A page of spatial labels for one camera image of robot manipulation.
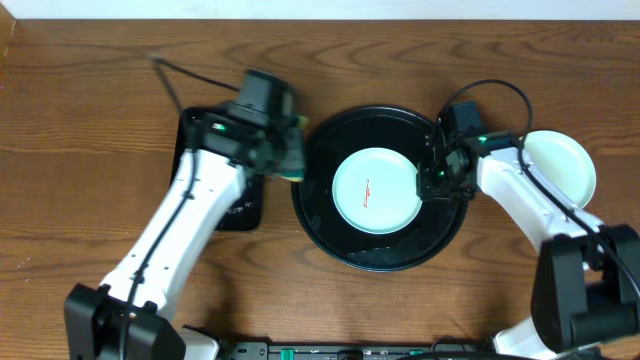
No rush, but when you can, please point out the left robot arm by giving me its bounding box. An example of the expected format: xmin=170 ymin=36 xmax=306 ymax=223
xmin=64 ymin=102 xmax=307 ymax=359

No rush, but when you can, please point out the green sponge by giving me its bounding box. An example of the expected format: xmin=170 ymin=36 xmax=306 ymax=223
xmin=273 ymin=115 xmax=308 ymax=182

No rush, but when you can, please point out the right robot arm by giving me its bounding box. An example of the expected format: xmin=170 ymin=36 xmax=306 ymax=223
xmin=417 ymin=133 xmax=639 ymax=359

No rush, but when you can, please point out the light blue plate top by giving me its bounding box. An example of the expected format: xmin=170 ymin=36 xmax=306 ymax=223
xmin=332 ymin=147 xmax=422 ymax=235

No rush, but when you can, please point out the light blue plate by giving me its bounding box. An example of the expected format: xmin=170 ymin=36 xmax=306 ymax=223
xmin=525 ymin=130 xmax=597 ymax=208
xmin=332 ymin=147 xmax=422 ymax=235

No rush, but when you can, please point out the light blue plate bottom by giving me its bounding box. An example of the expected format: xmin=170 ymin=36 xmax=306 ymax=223
xmin=525 ymin=130 xmax=597 ymax=208

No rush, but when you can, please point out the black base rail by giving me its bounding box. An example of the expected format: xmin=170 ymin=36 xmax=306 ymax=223
xmin=214 ymin=338 xmax=496 ymax=360

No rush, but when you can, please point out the black rectangular tray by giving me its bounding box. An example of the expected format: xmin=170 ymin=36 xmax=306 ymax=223
xmin=169 ymin=126 xmax=265 ymax=232

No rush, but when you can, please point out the black round tray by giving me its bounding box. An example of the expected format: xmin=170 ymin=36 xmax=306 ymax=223
xmin=292 ymin=105 xmax=467 ymax=272

